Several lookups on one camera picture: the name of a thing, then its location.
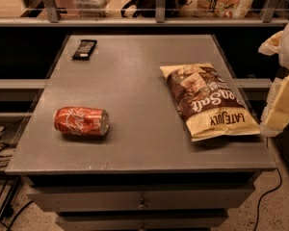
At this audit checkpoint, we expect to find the black bag on shelf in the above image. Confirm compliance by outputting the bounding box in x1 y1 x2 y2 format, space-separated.
120 0 191 17

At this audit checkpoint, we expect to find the black floor cables left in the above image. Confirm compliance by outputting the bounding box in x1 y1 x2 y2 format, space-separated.
0 118 35 231

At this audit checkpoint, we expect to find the grey drawer cabinet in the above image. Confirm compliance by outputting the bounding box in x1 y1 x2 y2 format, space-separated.
7 35 275 231

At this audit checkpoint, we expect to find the red coke can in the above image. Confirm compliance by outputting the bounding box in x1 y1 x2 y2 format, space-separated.
53 107 109 137

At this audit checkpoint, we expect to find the brown chips bag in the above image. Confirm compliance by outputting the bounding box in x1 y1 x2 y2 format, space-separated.
160 64 260 141

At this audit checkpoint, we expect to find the black floor cable right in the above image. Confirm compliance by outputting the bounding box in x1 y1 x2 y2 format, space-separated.
252 137 283 231

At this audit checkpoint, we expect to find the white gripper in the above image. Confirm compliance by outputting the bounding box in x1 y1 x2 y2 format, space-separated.
258 23 289 138

